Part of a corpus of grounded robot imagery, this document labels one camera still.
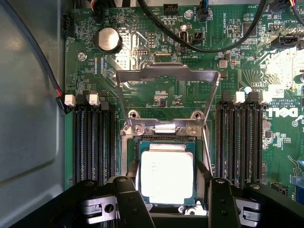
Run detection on black pin header connector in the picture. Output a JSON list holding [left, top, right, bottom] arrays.
[[162, 4, 179, 15]]

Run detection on thick black looped cable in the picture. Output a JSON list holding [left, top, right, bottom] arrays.
[[137, 0, 268, 53]]

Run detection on grey metal PC case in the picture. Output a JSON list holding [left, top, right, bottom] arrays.
[[0, 0, 73, 228]]

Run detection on silver coin cell battery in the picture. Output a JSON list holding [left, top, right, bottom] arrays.
[[97, 27, 123, 54]]

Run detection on multicoloured wire bundle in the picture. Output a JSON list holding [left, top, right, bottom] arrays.
[[285, 0, 304, 26]]

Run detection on black RAM slot white latch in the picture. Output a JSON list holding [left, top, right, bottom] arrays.
[[64, 94, 84, 186], [88, 93, 105, 187], [251, 91, 272, 185], [227, 91, 246, 187]]

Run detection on grey wire with black plug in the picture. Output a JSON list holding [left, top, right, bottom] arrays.
[[0, 0, 67, 116]]

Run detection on metal socket cover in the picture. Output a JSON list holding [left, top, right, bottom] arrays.
[[115, 63, 221, 133]]

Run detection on black fan header connector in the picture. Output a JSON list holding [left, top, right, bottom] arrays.
[[61, 13, 72, 32]]

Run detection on green Dell motherboard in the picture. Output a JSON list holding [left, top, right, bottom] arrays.
[[62, 0, 304, 228]]

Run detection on CPU socket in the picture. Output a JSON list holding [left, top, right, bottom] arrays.
[[120, 109, 213, 216]]

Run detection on black plug with blue wires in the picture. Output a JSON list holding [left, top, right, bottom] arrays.
[[199, 0, 214, 22]]

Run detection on internal USB port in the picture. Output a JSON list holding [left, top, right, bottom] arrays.
[[179, 30, 190, 48]]

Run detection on black SATA connector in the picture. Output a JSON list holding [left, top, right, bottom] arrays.
[[278, 35, 300, 48]]

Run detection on thin metal locking lever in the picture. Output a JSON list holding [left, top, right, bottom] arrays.
[[202, 125, 214, 178]]

